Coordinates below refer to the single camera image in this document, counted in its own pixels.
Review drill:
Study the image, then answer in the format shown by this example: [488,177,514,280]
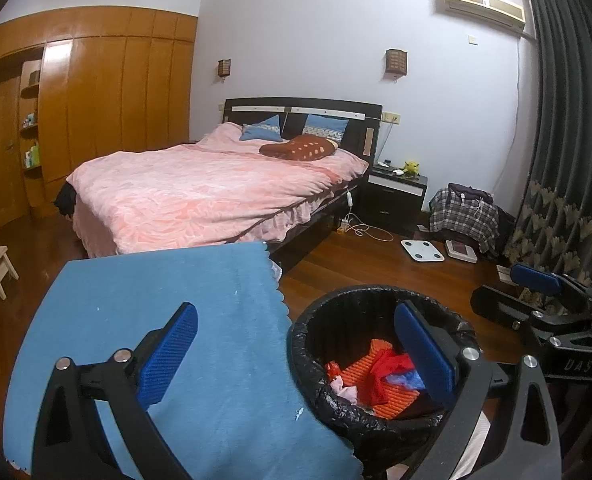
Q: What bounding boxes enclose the white and red scale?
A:
[444,240,479,262]

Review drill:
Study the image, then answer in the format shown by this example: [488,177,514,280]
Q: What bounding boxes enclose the blue tablecloth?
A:
[3,241,361,480]

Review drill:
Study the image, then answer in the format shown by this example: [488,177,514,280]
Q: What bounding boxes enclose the dark patterned curtain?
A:
[496,0,592,301]

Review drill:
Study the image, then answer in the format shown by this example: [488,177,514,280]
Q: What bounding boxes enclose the small pink cloth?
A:
[330,377,359,403]

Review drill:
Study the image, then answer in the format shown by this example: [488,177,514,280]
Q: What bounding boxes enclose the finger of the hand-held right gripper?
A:
[470,285,544,331]
[510,262,592,307]

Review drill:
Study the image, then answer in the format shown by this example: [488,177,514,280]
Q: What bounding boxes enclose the dark wooden bed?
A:
[66,97,384,271]

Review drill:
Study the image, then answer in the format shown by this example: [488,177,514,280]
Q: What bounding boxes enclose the blue plastic bag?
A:
[386,370,427,391]

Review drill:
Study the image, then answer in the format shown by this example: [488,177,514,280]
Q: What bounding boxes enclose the wooden door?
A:
[0,75,32,236]

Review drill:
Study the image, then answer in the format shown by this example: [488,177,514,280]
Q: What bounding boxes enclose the plaid cloth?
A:
[429,187,499,253]

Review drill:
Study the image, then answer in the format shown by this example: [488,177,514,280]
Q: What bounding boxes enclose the pink blanket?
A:
[66,121,370,256]

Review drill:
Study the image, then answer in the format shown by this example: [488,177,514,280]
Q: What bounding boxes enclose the black cloth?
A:
[53,182,79,218]

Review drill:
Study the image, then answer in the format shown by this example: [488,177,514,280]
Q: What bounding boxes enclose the waste bin with black bag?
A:
[286,285,479,461]

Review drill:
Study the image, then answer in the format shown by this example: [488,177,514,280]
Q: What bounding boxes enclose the blue pillow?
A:
[239,115,284,142]
[303,115,351,142]

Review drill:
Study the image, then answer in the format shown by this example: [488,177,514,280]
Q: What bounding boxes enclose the wall air conditioner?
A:
[442,0,526,36]

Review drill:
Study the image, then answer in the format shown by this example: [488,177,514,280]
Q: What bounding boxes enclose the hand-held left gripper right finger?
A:
[394,300,562,480]

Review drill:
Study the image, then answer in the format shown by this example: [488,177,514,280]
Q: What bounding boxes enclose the dark nightstand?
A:
[366,162,429,236]

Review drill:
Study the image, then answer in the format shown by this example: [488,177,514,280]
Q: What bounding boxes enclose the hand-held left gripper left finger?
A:
[31,301,199,480]

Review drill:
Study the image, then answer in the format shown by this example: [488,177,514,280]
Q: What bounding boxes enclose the wooden wardrobe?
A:
[0,5,198,236]

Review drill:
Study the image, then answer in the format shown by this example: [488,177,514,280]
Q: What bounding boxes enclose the white bathroom scale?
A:
[401,239,445,263]

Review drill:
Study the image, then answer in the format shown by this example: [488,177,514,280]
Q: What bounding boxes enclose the white cable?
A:
[346,212,395,242]

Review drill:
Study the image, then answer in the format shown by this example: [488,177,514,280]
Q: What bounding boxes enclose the brown dotted pillow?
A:
[260,135,339,162]

